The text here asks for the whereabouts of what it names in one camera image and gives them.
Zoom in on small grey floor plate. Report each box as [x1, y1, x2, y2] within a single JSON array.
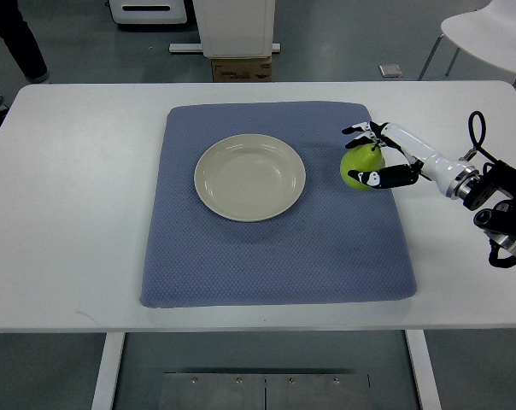
[[378, 64, 402, 79]]

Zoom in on blue textured mat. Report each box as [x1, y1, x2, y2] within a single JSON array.
[[140, 102, 417, 308]]

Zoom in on brown cardboard box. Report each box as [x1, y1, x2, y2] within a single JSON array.
[[211, 56, 273, 83]]

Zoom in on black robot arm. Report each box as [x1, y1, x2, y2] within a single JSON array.
[[456, 160, 516, 269]]

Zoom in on white floor appliance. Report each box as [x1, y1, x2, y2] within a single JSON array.
[[108, 0, 188, 25]]

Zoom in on white chair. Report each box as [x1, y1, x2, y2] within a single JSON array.
[[418, 0, 516, 87]]

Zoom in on white table frame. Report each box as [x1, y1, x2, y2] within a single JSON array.
[[91, 331, 441, 409]]

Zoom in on person in dark trousers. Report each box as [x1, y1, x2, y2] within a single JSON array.
[[0, 1, 50, 84]]

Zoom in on metal base plate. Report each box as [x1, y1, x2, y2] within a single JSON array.
[[159, 372, 373, 409]]

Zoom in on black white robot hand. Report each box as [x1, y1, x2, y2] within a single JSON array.
[[343, 121, 479, 199]]

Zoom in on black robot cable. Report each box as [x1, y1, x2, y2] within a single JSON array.
[[467, 110, 505, 166]]

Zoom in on green pear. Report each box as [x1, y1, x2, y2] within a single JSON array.
[[339, 143, 385, 190]]

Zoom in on beige round plate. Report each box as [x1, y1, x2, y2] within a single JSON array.
[[194, 134, 307, 222]]

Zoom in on white cabinet panel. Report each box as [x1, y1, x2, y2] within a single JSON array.
[[193, 0, 276, 58]]

